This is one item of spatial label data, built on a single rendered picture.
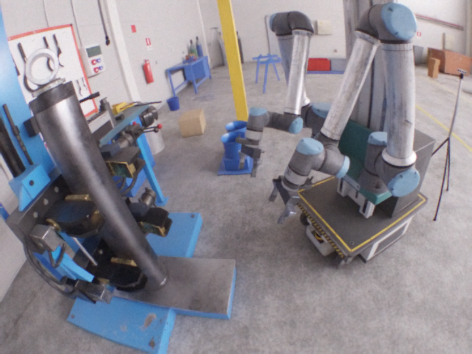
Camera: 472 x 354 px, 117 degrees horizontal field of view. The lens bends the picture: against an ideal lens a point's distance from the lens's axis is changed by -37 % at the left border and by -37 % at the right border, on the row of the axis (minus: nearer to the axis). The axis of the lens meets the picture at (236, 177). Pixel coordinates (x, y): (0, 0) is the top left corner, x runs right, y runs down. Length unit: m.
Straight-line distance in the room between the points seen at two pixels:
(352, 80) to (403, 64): 0.22
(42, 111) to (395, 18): 1.23
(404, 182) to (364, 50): 0.53
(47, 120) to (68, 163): 0.20
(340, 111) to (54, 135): 1.12
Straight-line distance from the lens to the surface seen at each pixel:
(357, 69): 0.91
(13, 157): 1.29
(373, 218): 1.67
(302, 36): 1.23
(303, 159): 0.82
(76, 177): 1.06
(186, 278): 1.61
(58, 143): 1.02
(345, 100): 0.92
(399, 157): 0.96
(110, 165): 1.30
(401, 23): 0.79
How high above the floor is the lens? 1.46
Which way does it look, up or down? 35 degrees down
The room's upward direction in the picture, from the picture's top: 11 degrees counter-clockwise
